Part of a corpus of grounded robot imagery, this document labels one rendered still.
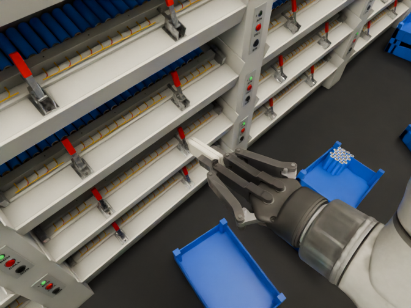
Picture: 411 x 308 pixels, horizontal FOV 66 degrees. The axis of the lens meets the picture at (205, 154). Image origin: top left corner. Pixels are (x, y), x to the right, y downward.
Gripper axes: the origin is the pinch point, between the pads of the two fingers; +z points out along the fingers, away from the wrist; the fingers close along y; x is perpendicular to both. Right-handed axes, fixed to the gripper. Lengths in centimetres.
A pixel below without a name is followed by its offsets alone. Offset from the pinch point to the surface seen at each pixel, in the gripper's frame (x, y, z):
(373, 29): -44, 137, 31
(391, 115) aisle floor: -64, 106, 3
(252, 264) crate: -62, 11, 2
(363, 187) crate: -64, 62, -8
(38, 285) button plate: -30, -36, 25
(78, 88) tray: 10.7, -8.8, 18.5
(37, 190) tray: -6.7, -23.5, 24.3
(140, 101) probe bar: -3.4, 4.2, 26.3
